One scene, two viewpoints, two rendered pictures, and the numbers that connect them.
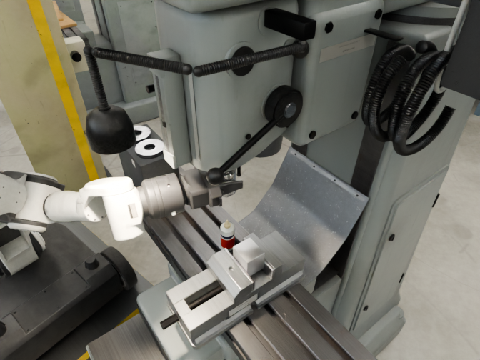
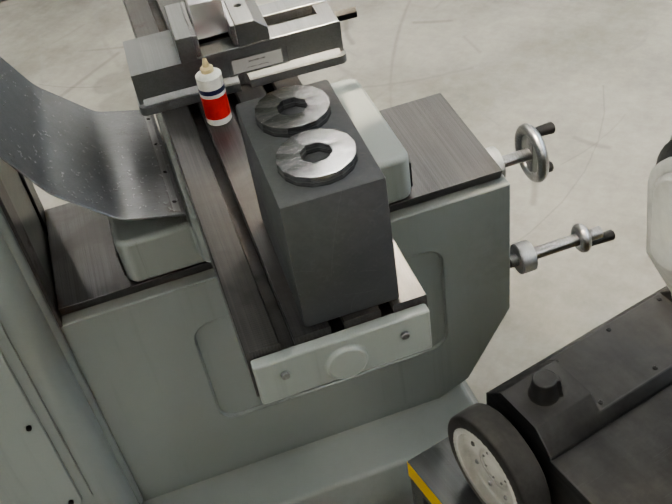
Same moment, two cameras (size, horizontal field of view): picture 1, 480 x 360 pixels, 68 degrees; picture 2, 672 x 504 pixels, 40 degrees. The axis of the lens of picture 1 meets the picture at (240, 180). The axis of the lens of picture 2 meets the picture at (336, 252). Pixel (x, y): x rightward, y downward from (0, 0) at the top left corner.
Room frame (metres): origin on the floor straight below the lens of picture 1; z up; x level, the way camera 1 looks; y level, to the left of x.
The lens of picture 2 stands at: (1.72, 0.69, 1.72)
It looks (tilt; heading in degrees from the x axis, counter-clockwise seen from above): 42 degrees down; 205
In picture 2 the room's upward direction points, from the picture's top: 10 degrees counter-clockwise
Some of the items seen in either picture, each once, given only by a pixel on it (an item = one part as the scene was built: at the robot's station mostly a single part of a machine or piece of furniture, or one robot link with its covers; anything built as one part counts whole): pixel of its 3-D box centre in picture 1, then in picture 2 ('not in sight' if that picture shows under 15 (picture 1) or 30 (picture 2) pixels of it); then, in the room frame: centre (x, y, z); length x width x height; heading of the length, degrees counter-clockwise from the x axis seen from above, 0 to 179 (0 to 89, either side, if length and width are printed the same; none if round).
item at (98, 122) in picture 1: (108, 125); not in sight; (0.48, 0.21, 1.46); 0.07 x 0.07 x 0.06
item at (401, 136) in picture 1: (398, 92); not in sight; (0.62, -0.30, 1.45); 0.18 x 0.16 x 0.21; 127
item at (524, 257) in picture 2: not in sight; (562, 244); (0.41, 0.54, 0.51); 0.22 x 0.06 x 0.06; 127
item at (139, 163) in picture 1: (148, 164); (316, 196); (0.94, 0.31, 1.03); 0.22 x 0.12 x 0.20; 36
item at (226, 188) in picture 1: (230, 188); not in sight; (0.59, 0.02, 1.24); 0.06 x 0.02 x 0.03; 113
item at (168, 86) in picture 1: (171, 113); not in sight; (0.55, 0.12, 1.45); 0.04 x 0.04 x 0.21; 37
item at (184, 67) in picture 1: (144, 61); not in sight; (0.44, 0.12, 1.58); 0.17 x 0.01 x 0.01; 66
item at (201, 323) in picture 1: (238, 277); (231, 38); (0.53, 0.00, 0.99); 0.35 x 0.15 x 0.11; 125
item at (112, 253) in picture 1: (118, 268); (497, 466); (0.92, 0.52, 0.50); 0.20 x 0.05 x 0.20; 50
